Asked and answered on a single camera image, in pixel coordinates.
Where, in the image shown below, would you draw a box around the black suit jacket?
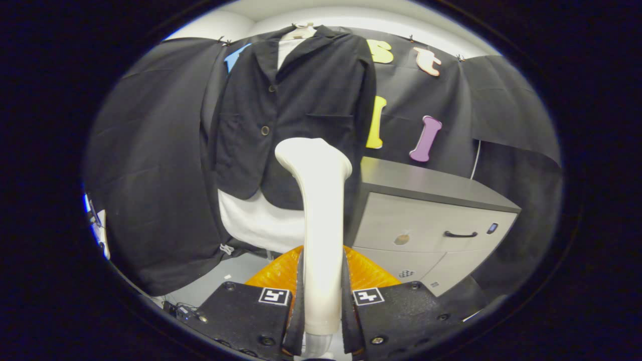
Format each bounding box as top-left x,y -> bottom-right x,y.
208,25 -> 378,211

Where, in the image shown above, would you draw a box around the white plastic object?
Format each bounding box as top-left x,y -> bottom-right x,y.
83,193 -> 111,260

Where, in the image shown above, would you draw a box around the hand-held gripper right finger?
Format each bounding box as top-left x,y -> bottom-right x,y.
341,246 -> 459,359

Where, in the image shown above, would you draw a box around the white ironing board cover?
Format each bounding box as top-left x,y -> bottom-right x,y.
218,38 -> 307,255

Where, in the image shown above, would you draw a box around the dark cables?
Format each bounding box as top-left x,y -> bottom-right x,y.
162,300 -> 201,321

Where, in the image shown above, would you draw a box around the white garment steamer head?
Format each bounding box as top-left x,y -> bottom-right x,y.
275,137 -> 353,335

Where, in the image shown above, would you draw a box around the grey cabinet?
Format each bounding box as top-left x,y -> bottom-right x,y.
346,156 -> 522,297

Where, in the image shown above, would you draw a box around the black backdrop cloth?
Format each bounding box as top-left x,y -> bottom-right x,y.
83,28 -> 562,306

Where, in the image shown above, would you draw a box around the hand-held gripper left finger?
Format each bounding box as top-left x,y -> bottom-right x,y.
183,246 -> 305,361

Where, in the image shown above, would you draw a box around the thin white cable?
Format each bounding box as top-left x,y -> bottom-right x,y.
470,139 -> 482,180

